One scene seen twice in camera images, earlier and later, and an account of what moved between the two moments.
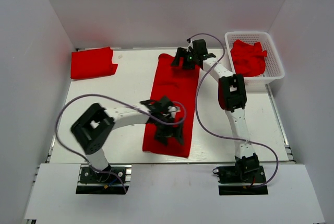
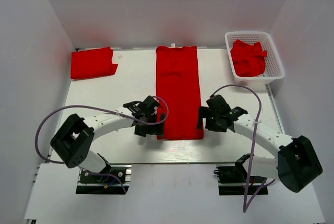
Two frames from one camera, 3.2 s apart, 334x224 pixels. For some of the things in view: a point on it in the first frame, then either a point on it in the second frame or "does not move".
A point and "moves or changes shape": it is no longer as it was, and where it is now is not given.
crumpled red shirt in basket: [248, 60] does not move
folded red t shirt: [94, 62] does not move
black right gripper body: [191, 63] -> [213, 124]
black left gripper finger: [179, 132] -> [160, 133]
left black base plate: [115, 179] does not move
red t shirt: [182, 85] moves or changes shape
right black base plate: [241, 180] does not move
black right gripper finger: [175, 62] -> [199, 125]
